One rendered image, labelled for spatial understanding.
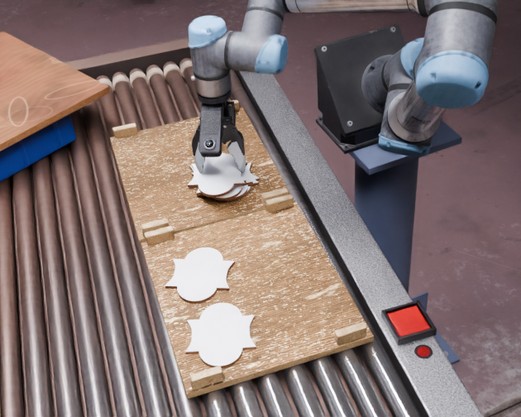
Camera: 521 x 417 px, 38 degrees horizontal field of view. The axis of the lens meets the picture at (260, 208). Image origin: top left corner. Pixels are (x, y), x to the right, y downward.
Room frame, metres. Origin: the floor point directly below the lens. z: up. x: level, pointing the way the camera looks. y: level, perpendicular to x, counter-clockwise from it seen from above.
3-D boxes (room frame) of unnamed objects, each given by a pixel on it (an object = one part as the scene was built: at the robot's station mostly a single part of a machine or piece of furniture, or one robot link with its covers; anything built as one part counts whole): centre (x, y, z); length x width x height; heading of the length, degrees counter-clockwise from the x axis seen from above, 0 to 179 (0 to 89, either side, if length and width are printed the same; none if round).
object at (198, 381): (0.81, 0.12, 0.95); 0.06 x 0.02 x 0.03; 104
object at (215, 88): (1.37, 0.08, 1.20); 0.08 x 0.08 x 0.05
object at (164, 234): (1.19, 0.22, 0.95); 0.06 x 0.02 x 0.03; 104
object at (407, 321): (0.92, -0.25, 0.92); 0.06 x 0.06 x 0.01; 13
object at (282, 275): (1.04, 0.04, 0.93); 0.41 x 0.35 x 0.02; 14
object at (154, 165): (1.44, 0.14, 0.93); 0.41 x 0.35 x 0.02; 14
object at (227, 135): (1.38, 0.07, 1.12); 0.09 x 0.08 x 0.12; 174
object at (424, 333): (0.92, -0.25, 0.92); 0.08 x 0.08 x 0.02; 13
